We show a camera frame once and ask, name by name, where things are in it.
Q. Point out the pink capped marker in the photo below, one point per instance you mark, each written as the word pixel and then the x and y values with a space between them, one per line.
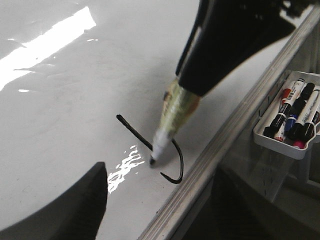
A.
pixel 299 144

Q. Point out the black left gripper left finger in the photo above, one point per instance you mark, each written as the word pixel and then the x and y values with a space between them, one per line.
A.
pixel 74 215

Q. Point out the blue capped marker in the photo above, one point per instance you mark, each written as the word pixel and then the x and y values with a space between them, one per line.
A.
pixel 294 113

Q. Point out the aluminium whiteboard frame rail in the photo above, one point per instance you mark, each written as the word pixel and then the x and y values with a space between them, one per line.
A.
pixel 194 185

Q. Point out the white marker tray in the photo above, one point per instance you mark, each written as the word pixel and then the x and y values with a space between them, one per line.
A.
pixel 311 80

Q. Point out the white marker with black tip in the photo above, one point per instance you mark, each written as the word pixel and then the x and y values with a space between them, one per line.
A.
pixel 178 105

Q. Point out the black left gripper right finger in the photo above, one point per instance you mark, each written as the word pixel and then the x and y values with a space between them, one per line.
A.
pixel 226 33

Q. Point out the white whiteboard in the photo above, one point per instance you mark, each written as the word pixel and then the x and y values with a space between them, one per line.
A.
pixel 67 69

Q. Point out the red capped marker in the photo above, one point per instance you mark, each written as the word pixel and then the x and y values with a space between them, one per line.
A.
pixel 280 134

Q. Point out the black capped marker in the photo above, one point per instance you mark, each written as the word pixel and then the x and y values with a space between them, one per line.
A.
pixel 306 114
pixel 283 112
pixel 308 129

